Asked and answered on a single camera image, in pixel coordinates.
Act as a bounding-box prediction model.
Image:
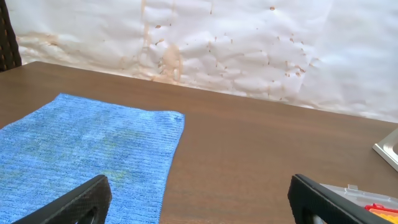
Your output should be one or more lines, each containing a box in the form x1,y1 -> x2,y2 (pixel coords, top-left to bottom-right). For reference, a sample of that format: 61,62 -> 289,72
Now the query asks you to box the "red and yellow tip box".
320,183 -> 398,224

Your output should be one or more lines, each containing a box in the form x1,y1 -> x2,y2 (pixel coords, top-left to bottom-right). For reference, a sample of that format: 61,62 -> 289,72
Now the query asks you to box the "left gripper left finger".
11,174 -> 113,224

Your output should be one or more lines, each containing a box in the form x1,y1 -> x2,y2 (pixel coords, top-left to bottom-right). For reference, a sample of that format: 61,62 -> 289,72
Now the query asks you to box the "dark wicker chair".
0,0 -> 23,73

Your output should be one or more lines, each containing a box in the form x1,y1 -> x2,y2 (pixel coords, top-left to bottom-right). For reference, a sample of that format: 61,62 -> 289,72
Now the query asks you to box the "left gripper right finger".
287,174 -> 393,224

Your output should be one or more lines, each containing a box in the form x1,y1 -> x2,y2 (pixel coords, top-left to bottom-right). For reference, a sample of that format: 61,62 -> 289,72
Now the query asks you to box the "blue cloth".
0,93 -> 186,224

